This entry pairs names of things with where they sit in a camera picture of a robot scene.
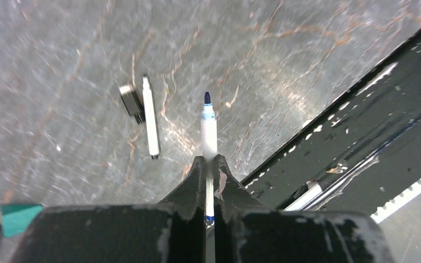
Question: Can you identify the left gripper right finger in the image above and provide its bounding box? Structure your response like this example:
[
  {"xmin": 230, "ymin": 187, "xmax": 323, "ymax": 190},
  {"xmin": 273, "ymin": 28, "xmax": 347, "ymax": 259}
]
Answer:
[{"xmin": 213, "ymin": 155, "xmax": 394, "ymax": 262}]

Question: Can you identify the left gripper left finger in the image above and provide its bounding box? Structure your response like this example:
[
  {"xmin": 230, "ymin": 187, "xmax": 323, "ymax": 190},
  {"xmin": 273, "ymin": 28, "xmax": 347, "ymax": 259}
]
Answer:
[{"xmin": 11, "ymin": 156, "xmax": 207, "ymax": 262}]

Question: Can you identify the white pen with blue tip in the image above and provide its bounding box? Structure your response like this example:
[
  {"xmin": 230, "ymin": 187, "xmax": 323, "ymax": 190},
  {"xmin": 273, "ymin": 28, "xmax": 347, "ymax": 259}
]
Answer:
[{"xmin": 201, "ymin": 92, "xmax": 218, "ymax": 227}]

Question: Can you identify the white pen with black tip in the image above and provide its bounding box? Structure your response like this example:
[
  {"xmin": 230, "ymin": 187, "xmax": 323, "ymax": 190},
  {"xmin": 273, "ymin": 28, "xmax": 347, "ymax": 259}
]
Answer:
[{"xmin": 142, "ymin": 75, "xmax": 160, "ymax": 159}]

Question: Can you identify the black pen cap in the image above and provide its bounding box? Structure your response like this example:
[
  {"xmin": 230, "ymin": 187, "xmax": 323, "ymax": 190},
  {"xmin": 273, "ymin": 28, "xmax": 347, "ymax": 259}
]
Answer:
[{"xmin": 119, "ymin": 84, "xmax": 145, "ymax": 124}]

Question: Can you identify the teal block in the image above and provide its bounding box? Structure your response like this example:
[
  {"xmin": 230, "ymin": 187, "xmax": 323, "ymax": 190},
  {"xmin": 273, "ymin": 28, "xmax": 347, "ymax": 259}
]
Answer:
[{"xmin": 0, "ymin": 204, "xmax": 43, "ymax": 237}]

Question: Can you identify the white cable duct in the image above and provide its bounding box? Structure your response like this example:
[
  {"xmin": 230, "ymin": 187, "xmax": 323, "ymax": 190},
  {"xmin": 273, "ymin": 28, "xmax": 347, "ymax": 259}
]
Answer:
[{"xmin": 370, "ymin": 178, "xmax": 421, "ymax": 224}]

